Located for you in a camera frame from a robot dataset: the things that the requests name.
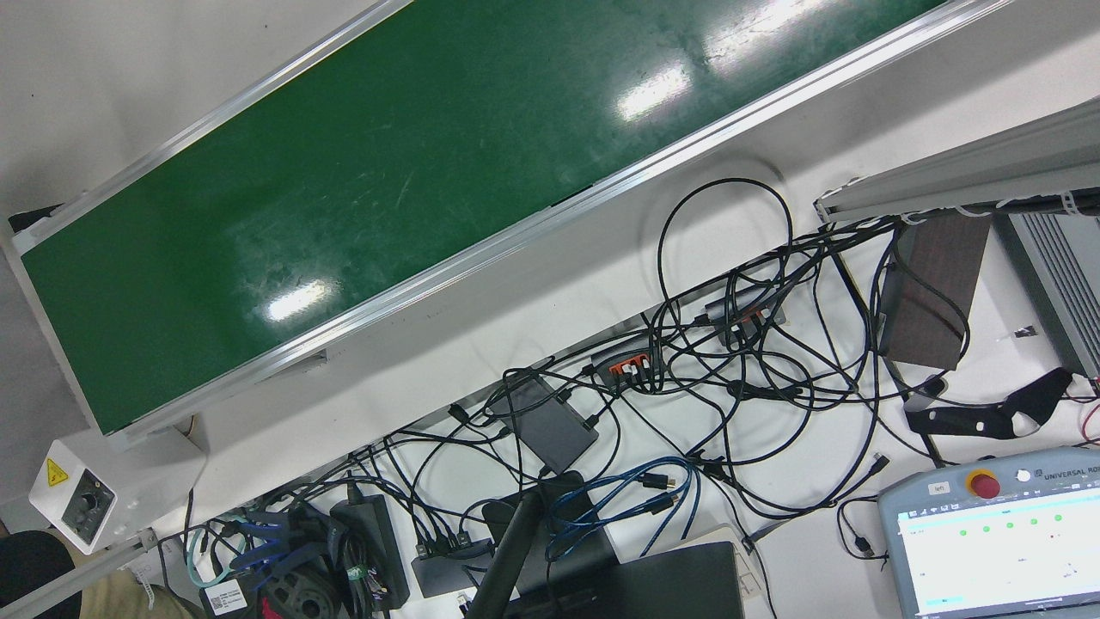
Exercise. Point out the black hub with orange ports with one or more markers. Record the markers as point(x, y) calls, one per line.
point(612, 354)

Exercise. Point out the dark grey adapter box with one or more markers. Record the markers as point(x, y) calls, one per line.
point(554, 430)

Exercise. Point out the grey usb hub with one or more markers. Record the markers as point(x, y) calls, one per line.
point(730, 305)

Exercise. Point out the green conveyor belt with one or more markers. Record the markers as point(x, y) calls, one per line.
point(430, 172)

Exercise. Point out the black monitor stand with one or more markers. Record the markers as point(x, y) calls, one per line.
point(516, 550)

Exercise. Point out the black usb hub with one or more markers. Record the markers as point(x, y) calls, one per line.
point(443, 574)

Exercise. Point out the black power adapter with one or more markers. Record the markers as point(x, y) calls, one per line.
point(378, 550)

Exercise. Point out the black monitor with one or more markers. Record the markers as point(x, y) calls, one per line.
point(670, 585)

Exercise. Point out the dark brown wooden block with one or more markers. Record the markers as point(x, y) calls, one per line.
point(932, 292)

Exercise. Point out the black round robot flange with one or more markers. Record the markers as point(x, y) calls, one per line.
point(296, 597)

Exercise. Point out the white qr label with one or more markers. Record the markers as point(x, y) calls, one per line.
point(225, 596)

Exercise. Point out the white conveyor control box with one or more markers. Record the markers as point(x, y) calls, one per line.
point(129, 481)

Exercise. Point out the grey teach pendant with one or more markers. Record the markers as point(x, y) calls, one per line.
point(988, 533)

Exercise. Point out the grey finned power supply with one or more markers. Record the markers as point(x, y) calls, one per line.
point(1061, 275)

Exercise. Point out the person in khaki trousers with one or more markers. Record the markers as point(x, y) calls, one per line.
point(103, 597)

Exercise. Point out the aluminium profile post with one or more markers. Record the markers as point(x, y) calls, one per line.
point(962, 172)

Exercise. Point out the black flat bracket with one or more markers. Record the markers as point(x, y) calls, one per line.
point(971, 421)

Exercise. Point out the thin aluminium profile rail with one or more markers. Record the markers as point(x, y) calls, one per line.
point(86, 572)

